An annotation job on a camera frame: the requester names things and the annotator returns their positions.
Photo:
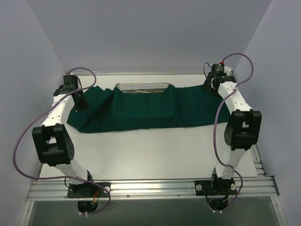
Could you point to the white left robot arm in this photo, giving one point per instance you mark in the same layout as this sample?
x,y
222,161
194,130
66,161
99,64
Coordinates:
x,y
52,142

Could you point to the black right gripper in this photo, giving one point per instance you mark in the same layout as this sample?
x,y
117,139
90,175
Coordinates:
x,y
209,85

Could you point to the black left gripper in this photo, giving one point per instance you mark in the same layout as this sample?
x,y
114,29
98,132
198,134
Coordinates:
x,y
80,100

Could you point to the metal mesh instrument tray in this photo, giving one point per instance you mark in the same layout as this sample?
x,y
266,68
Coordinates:
x,y
142,88

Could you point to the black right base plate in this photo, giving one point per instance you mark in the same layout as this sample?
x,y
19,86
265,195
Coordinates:
x,y
215,188

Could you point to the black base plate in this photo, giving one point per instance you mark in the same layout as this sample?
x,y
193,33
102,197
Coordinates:
x,y
215,188
86,190

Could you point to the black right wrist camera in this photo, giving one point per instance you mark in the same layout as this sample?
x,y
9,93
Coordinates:
x,y
218,69

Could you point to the aluminium frame rail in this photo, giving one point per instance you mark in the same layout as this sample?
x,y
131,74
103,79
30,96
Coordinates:
x,y
152,189

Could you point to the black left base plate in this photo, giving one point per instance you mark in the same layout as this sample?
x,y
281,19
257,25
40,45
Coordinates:
x,y
86,190

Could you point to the green surgical drape cloth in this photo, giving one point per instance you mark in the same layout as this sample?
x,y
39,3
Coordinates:
x,y
113,110

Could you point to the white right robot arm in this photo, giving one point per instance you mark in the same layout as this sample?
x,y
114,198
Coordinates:
x,y
242,129

